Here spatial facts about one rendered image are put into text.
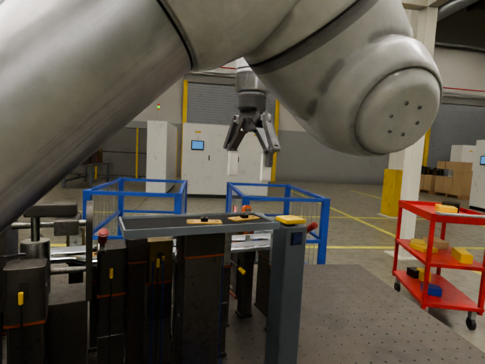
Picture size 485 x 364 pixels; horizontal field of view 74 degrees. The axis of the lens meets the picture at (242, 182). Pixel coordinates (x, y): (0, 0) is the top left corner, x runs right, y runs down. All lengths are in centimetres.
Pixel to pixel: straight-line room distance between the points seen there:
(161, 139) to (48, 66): 860
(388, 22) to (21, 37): 23
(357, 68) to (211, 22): 10
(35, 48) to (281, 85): 17
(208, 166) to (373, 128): 860
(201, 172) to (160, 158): 113
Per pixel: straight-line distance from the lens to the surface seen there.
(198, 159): 880
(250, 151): 894
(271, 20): 24
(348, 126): 25
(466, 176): 1418
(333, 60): 26
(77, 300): 90
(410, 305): 169
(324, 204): 301
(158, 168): 883
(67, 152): 23
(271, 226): 81
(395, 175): 794
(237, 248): 114
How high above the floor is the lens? 134
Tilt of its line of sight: 5 degrees down
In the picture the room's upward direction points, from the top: 3 degrees clockwise
